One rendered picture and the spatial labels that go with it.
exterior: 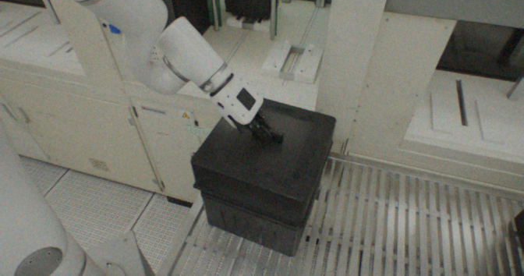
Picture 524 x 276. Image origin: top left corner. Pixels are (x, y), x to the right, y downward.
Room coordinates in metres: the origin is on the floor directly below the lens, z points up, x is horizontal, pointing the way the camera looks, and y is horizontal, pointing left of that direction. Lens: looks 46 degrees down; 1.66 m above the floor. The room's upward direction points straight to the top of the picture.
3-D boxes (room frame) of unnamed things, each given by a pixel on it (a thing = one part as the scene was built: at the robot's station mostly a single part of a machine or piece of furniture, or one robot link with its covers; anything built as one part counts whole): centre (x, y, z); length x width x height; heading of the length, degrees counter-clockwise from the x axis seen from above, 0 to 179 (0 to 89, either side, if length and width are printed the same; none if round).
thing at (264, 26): (1.53, 0.04, 0.89); 0.22 x 0.21 x 0.04; 163
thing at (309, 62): (1.15, -0.12, 0.89); 0.22 x 0.21 x 0.04; 163
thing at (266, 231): (0.56, -0.01, 0.85); 0.28 x 0.28 x 0.17; 67
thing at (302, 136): (0.56, -0.01, 1.02); 0.29 x 0.29 x 0.13; 68
